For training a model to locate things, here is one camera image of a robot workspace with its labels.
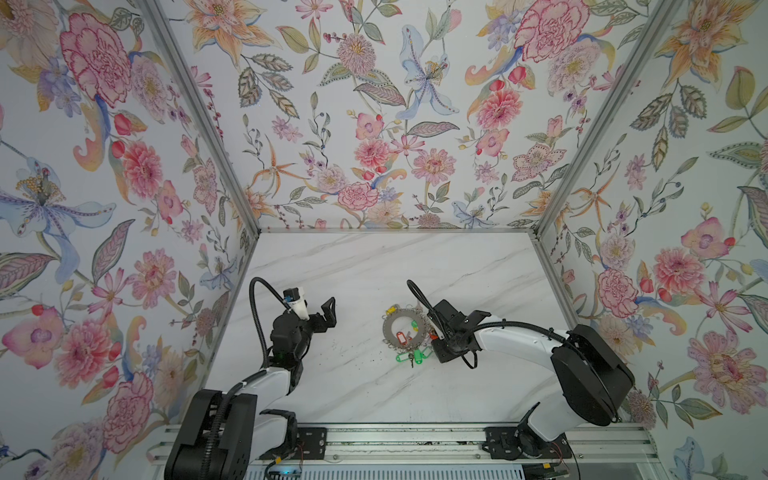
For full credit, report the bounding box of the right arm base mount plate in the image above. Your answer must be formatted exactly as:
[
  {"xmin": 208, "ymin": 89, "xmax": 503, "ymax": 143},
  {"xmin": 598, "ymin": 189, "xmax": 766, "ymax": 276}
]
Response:
[{"xmin": 481, "ymin": 426, "xmax": 573, "ymax": 461}]

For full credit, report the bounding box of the green key tag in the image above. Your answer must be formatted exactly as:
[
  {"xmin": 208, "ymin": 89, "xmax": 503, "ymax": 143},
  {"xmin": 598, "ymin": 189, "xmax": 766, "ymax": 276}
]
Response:
[{"xmin": 396, "ymin": 348, "xmax": 433, "ymax": 365}]

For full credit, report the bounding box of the black corrugated cable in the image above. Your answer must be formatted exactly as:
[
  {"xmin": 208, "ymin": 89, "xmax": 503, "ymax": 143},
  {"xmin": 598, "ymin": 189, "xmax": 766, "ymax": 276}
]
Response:
[
  {"xmin": 406, "ymin": 279, "xmax": 457, "ymax": 343},
  {"xmin": 248, "ymin": 275, "xmax": 293, "ymax": 368}
]

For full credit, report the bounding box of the left black corrugated cable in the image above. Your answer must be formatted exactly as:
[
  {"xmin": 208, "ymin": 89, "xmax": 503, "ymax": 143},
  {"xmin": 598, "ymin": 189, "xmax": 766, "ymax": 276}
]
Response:
[{"xmin": 248, "ymin": 275, "xmax": 293, "ymax": 368}]

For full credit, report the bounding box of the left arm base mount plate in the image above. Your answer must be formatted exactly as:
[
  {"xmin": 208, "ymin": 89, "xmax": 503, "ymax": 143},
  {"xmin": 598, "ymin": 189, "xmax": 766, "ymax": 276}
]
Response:
[{"xmin": 259, "ymin": 427, "xmax": 328, "ymax": 462}]

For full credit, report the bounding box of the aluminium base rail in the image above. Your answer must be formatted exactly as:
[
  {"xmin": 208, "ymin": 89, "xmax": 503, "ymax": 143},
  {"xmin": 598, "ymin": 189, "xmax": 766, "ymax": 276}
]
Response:
[{"xmin": 147, "ymin": 421, "xmax": 661, "ymax": 467}]

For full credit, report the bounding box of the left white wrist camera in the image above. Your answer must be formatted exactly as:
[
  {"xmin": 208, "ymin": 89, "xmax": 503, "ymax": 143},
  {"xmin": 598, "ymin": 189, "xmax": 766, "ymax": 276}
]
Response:
[{"xmin": 283, "ymin": 287, "xmax": 310, "ymax": 321}]

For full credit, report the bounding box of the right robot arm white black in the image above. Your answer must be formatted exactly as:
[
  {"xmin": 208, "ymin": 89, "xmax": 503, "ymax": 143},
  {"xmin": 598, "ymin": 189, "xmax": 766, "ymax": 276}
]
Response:
[{"xmin": 427, "ymin": 300, "xmax": 635, "ymax": 460}]

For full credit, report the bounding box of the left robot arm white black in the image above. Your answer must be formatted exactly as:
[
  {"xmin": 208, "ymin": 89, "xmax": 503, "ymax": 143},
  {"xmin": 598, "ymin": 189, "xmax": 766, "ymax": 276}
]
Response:
[{"xmin": 163, "ymin": 298, "xmax": 337, "ymax": 479}]

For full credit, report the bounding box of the round metal key organizer disc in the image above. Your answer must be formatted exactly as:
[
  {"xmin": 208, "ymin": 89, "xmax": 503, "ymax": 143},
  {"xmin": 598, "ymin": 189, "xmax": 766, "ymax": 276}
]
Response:
[{"xmin": 382, "ymin": 304, "xmax": 436, "ymax": 368}]

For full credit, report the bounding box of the right black corrugated cable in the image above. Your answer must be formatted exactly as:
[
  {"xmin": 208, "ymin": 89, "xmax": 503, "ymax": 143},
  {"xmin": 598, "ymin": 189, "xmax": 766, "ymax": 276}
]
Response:
[{"xmin": 406, "ymin": 279, "xmax": 457, "ymax": 343}]

